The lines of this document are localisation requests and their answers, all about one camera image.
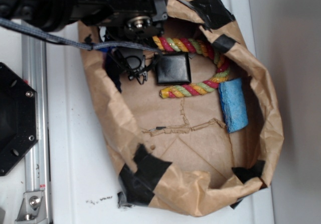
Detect aluminium extrusion rail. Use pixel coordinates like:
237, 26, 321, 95
22, 36, 53, 223

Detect black square box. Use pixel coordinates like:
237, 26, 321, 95
153, 53, 192, 85

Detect blue sponge block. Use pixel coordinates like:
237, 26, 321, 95
219, 78, 249, 133

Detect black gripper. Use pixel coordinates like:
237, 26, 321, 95
72, 0, 169, 85

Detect crumpled brown paper bag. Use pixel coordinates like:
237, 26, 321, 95
81, 0, 284, 216

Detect black octagonal mount plate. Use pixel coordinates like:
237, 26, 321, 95
1, 63, 37, 176

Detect red yellow green rope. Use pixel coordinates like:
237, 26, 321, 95
151, 36, 231, 99

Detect silver corner bracket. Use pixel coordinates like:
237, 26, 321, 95
15, 190, 48, 223

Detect grey braided cable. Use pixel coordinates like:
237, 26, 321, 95
0, 17, 164, 54

